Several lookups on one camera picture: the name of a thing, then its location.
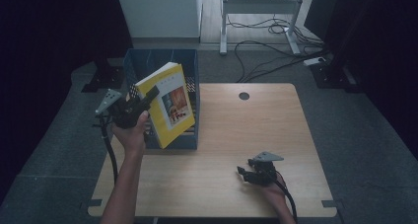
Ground white power strip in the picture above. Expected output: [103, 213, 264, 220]
[302, 56, 327, 67]

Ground person's right hand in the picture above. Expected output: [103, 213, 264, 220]
[258, 180, 291, 212]

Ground yellow and white book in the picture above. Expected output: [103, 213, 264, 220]
[134, 61, 196, 150]

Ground blue slotted file box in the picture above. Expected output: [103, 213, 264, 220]
[122, 48, 201, 151]

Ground person's left hand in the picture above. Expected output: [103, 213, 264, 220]
[111, 110, 153, 154]

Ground black stand base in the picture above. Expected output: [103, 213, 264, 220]
[310, 61, 363, 90]
[81, 59, 126, 94]

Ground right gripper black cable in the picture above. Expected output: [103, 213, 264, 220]
[275, 170, 299, 224]

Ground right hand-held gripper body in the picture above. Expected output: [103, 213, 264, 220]
[246, 151, 285, 187]

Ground dark curtain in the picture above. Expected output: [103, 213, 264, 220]
[0, 0, 133, 198]
[303, 0, 418, 161]

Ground white cabinet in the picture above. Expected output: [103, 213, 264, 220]
[114, 0, 203, 39]

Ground white metal desk frame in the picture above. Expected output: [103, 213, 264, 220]
[219, 0, 309, 56]

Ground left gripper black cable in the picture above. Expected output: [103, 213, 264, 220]
[98, 114, 119, 187]

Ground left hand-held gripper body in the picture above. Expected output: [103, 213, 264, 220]
[95, 88, 150, 130]

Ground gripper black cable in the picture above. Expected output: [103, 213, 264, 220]
[275, 170, 299, 224]
[98, 114, 119, 187]

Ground black floor cables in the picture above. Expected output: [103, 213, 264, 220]
[226, 0, 330, 84]

